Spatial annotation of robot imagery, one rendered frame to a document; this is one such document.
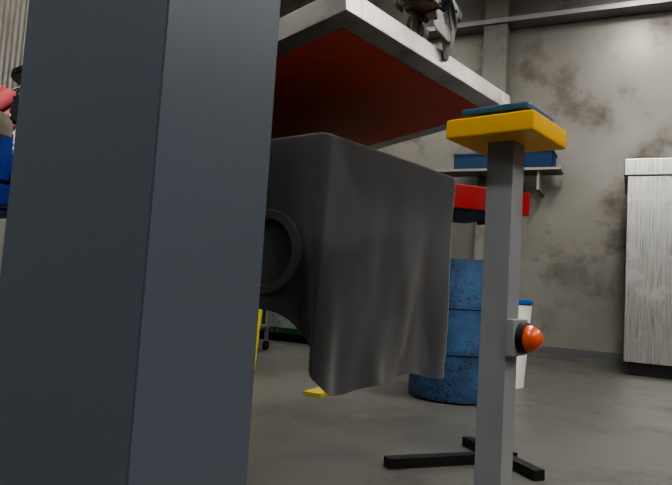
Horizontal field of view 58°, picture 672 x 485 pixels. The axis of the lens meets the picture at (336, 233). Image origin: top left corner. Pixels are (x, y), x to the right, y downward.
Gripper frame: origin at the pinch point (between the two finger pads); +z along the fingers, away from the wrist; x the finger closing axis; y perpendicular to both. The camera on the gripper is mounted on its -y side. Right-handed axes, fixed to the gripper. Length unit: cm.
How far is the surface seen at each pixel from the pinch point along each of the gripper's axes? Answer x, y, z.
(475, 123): 15.1, 18.5, 20.9
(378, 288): -12.9, 4.2, 41.0
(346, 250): -11.7, 14.7, 35.1
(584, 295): -178, -662, 15
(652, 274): -77, -538, 6
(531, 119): 22.9, 18.5, 22.4
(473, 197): -50, -115, 0
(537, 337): 19, 13, 51
